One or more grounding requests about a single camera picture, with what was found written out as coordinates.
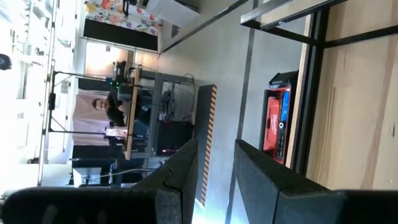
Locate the floral cloth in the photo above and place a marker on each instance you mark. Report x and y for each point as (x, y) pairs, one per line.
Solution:
(124, 15)

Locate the hazard striped floor mat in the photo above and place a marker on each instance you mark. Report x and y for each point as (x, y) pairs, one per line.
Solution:
(203, 124)

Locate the black background station frame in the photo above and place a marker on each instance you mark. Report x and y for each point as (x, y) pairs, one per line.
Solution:
(51, 102)

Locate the black computer case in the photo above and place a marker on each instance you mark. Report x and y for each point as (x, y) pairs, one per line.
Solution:
(174, 137)

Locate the black aluminium table frame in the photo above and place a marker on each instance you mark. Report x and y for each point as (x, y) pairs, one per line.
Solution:
(306, 109)

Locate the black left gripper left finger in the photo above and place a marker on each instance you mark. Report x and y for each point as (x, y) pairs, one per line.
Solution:
(93, 208)

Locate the wooden shelf with black legs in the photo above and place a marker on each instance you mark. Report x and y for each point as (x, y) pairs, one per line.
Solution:
(292, 12)

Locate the person in white shirt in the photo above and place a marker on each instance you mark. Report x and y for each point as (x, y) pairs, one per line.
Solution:
(87, 124)

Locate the black cloth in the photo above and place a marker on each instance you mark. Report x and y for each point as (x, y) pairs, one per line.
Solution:
(121, 35)

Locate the background wooden desk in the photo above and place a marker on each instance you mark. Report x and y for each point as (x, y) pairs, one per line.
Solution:
(133, 124)

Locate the black round ceiling camera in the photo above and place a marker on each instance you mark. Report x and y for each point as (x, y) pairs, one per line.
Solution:
(4, 62)

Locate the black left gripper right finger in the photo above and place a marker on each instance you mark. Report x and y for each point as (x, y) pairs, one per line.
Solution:
(295, 202)

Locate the red and black radio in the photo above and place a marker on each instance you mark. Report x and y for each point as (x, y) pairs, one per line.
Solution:
(275, 124)

